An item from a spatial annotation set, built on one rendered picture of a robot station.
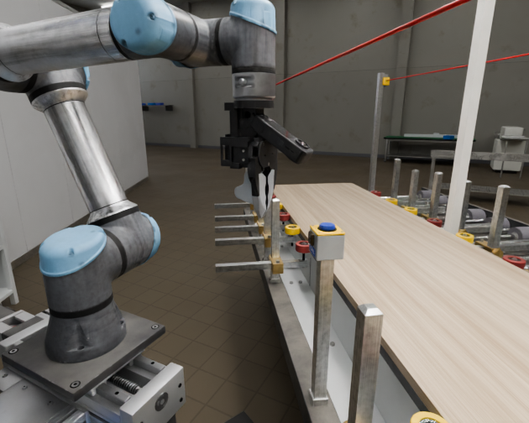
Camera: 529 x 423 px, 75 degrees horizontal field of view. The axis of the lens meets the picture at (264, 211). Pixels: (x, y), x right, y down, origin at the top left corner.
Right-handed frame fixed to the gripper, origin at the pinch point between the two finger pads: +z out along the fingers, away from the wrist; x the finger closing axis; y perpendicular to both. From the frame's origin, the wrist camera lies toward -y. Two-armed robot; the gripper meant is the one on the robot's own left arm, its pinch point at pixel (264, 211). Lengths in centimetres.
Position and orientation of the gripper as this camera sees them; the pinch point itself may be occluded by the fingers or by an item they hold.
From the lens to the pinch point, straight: 65.5
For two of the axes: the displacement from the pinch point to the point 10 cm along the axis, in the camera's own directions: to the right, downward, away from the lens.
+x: -4.6, 2.4, -8.5
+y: -8.9, -1.3, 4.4
